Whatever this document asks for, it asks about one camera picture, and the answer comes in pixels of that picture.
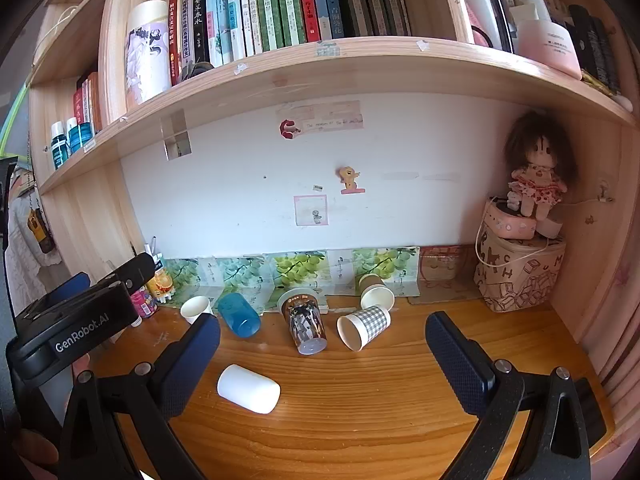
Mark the yellow pony sticker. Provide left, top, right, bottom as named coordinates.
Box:
left=339, top=166, right=366, bottom=195

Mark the paper note strip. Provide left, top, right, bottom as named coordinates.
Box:
left=277, top=101, right=363, bottom=132

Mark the white tube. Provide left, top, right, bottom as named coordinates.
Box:
left=520, top=0, right=552, bottom=23

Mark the dark red book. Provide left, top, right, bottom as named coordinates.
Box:
left=75, top=79, right=90, bottom=126

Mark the checkered paper cup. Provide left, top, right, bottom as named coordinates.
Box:
left=336, top=305, right=392, bottom=352

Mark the pink print paper sheet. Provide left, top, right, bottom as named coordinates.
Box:
left=409, top=245, right=476, bottom=305

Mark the patterned beige bag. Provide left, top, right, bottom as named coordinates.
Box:
left=474, top=232, right=568, bottom=313

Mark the dark printed cup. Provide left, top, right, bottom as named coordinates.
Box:
left=277, top=288, right=328, bottom=356

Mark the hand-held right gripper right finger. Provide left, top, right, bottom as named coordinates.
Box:
left=425, top=311, right=593, bottom=480

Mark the orange small bottle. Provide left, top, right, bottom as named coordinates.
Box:
left=152, top=260, right=175, bottom=304

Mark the blue plastic cup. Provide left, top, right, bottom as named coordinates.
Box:
left=217, top=291, right=262, bottom=338

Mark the pink small bottle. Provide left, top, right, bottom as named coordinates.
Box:
left=131, top=285, right=157, bottom=319

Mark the pink cream jar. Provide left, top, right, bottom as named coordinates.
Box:
left=515, top=19, right=583, bottom=81

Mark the tall white bottle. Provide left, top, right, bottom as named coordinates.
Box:
left=450, top=0, right=502, bottom=50

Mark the brown-haired rag doll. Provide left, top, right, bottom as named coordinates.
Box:
left=502, top=110, right=581, bottom=222

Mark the pink round case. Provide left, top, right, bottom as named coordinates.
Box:
left=482, top=197, right=539, bottom=240

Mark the teal bottle white cap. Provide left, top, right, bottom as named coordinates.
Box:
left=50, top=121, right=69, bottom=170

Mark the white cord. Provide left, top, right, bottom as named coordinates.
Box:
left=475, top=210, right=551, bottom=267

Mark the plain white cup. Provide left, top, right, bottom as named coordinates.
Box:
left=217, top=364, right=282, bottom=415

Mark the row of colourful books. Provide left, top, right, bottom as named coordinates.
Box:
left=169, top=0, right=413, bottom=86

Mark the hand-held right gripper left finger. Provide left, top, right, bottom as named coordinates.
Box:
left=57, top=312, right=222, bottom=480

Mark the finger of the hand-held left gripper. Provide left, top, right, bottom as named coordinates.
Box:
left=97, top=252, right=156, bottom=295

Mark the clear tape patch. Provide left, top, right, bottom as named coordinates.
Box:
left=161, top=110, right=193, bottom=161

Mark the pink square sticker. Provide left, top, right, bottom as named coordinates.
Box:
left=294, top=195, right=328, bottom=227

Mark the small white paper cup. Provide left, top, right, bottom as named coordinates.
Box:
left=180, top=295, right=213, bottom=326

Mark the wooden bookshelf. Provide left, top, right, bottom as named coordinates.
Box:
left=27, top=0, right=640, bottom=356

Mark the white printed cylinder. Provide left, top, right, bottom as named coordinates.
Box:
left=125, top=0, right=172, bottom=106

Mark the grape print paper sheet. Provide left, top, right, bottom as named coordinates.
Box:
left=162, top=246, right=421, bottom=311

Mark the brown paper cup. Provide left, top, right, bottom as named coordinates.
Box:
left=356, top=274, right=396, bottom=311

